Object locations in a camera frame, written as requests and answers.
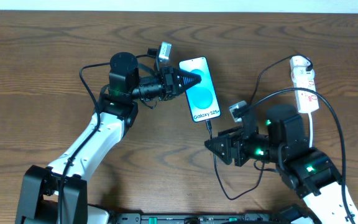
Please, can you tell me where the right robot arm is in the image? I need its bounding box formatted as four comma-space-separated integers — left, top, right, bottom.
204, 105, 358, 223

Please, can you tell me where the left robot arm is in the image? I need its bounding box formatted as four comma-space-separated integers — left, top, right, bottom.
15, 52, 201, 223

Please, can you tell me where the black USB charging cable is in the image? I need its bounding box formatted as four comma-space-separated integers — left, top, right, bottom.
205, 54, 314, 201

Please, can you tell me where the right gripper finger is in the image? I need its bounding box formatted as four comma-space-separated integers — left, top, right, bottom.
204, 137, 232, 165
218, 126, 242, 137

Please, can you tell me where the white USB charger plug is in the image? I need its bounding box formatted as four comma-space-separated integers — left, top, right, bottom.
290, 55, 311, 70

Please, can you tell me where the white power strip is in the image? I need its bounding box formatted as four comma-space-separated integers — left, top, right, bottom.
290, 67, 319, 114

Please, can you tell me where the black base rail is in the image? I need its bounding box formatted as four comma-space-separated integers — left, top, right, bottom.
111, 213, 278, 224

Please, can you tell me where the Galaxy smartphone blue screen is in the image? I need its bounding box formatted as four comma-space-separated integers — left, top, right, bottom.
178, 57, 221, 123

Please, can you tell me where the white power strip cord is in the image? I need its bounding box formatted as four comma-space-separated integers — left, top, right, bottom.
308, 112, 314, 149

